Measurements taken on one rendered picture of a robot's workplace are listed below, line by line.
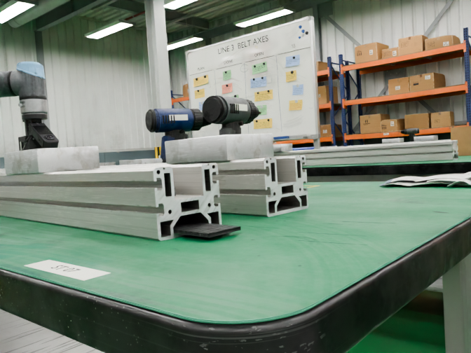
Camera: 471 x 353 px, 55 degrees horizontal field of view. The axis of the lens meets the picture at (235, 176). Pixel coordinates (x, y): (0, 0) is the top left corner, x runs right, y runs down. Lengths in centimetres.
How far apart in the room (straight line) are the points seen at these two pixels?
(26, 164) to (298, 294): 63
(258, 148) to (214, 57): 387
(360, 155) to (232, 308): 203
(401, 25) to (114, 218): 1155
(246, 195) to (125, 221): 19
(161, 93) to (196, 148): 869
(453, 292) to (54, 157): 75
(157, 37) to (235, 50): 533
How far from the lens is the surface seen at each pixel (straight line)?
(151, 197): 54
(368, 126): 1108
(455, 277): 95
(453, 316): 97
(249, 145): 74
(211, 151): 73
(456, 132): 263
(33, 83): 148
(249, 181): 68
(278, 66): 410
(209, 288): 34
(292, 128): 398
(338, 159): 234
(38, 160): 81
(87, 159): 85
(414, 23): 1193
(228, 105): 96
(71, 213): 73
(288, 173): 72
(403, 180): 103
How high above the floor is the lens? 88
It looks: 3 degrees down
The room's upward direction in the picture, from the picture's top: 4 degrees counter-clockwise
